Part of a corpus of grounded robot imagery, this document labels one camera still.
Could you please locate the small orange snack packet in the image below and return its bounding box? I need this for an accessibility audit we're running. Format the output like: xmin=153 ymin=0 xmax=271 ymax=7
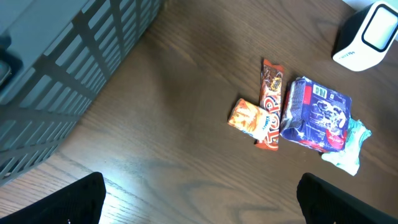
xmin=228 ymin=98 xmax=279 ymax=141

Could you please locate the grey plastic mesh basket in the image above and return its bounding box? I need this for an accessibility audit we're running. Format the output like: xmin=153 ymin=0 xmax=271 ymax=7
xmin=1 ymin=0 xmax=162 ymax=184

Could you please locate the orange chocolate bar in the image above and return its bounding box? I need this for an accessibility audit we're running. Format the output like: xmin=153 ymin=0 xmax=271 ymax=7
xmin=255 ymin=59 xmax=284 ymax=151

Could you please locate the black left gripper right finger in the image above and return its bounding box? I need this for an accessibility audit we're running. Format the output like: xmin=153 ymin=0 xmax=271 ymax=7
xmin=297 ymin=172 xmax=397 ymax=224

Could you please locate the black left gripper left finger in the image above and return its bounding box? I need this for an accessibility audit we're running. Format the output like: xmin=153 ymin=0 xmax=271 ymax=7
xmin=1 ymin=172 xmax=106 ymax=224

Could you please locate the white barcode scanner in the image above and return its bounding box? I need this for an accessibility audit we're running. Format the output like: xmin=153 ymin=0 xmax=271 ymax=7
xmin=332 ymin=1 xmax=397 ymax=72

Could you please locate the teal white snack packet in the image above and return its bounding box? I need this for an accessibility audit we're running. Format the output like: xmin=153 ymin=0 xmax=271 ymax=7
xmin=321 ymin=118 xmax=372 ymax=176

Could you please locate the purple snack packet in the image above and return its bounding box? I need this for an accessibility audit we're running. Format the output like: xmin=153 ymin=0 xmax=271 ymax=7
xmin=280 ymin=77 xmax=352 ymax=152

